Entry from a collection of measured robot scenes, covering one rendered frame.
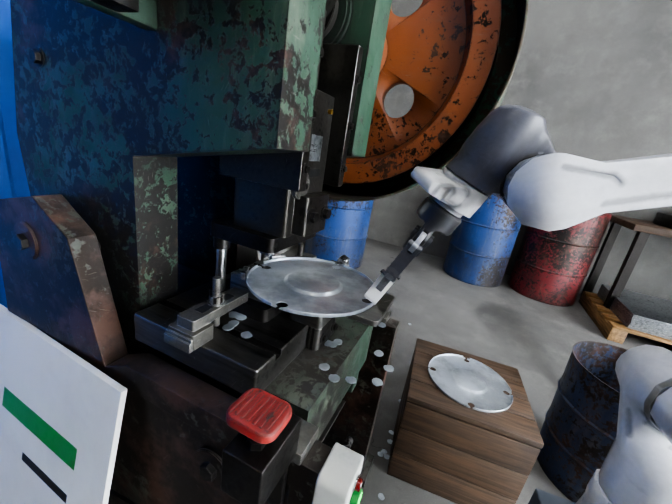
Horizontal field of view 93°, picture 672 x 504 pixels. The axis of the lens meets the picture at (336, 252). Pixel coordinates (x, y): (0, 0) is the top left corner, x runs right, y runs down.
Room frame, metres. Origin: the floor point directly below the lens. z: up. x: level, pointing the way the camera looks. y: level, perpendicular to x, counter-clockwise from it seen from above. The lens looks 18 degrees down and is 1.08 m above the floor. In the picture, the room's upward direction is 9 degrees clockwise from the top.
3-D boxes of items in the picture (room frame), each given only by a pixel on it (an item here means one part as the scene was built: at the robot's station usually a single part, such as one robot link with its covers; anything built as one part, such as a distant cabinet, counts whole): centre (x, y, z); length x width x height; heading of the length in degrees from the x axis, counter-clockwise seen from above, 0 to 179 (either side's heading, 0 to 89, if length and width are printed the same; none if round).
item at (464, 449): (0.97, -0.55, 0.18); 0.40 x 0.38 x 0.35; 74
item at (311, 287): (0.65, 0.04, 0.78); 0.29 x 0.29 x 0.01
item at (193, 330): (0.54, 0.22, 0.76); 0.17 x 0.06 x 0.10; 159
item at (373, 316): (0.63, -0.01, 0.72); 0.25 x 0.14 x 0.14; 69
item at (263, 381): (0.70, 0.16, 0.68); 0.45 x 0.30 x 0.06; 159
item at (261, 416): (0.31, 0.06, 0.72); 0.07 x 0.06 x 0.08; 69
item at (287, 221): (0.68, 0.12, 1.04); 0.17 x 0.15 x 0.30; 69
